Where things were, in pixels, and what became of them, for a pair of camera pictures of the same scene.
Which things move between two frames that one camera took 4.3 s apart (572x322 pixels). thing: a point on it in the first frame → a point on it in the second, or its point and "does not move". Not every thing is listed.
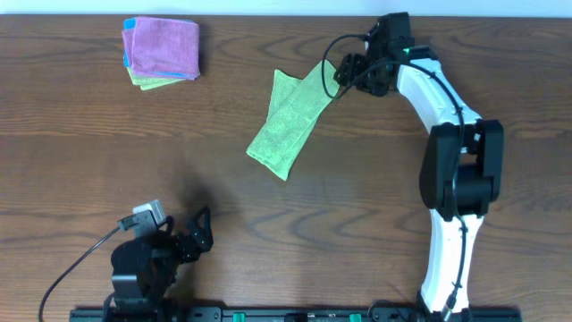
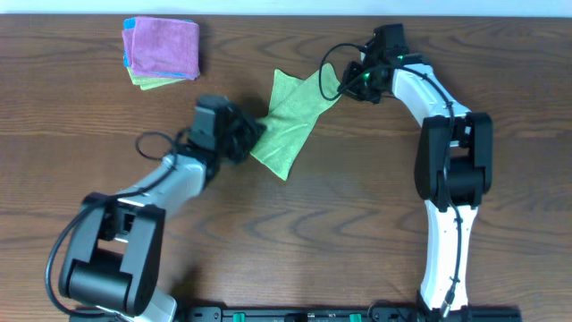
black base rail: (295, 315) does not move
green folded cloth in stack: (151, 82) does not move
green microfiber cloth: (294, 108) does not move
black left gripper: (193, 250) → (254, 130)
